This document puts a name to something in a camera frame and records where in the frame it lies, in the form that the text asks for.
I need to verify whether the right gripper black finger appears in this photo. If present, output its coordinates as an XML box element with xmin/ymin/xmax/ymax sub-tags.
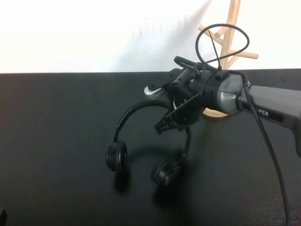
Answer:
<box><xmin>167</xmin><ymin>92</ymin><xmax>189</xmax><ymax>111</ymax></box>
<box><xmin>153</xmin><ymin>92</ymin><xmax>204</xmax><ymax>135</ymax></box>

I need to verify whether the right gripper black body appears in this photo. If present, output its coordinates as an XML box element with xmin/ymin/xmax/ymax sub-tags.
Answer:
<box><xmin>173</xmin><ymin>68</ymin><xmax>213</xmax><ymax>107</ymax></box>

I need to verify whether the black over-ear headphones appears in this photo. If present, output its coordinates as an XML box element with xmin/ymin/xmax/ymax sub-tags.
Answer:
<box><xmin>105</xmin><ymin>99</ymin><xmax>192</xmax><ymax>188</ymax></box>

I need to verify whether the wooden branch headphone stand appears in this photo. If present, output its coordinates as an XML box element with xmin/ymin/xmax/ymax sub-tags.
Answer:
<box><xmin>198</xmin><ymin>0</ymin><xmax>260</xmax><ymax>121</ymax></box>

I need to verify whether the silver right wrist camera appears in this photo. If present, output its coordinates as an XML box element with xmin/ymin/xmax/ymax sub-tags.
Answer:
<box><xmin>143</xmin><ymin>67</ymin><xmax>181</xmax><ymax>103</ymax></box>

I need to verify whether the black camera cable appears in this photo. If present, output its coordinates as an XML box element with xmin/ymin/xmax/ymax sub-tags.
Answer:
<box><xmin>173</xmin><ymin>23</ymin><xmax>290</xmax><ymax>226</ymax></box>

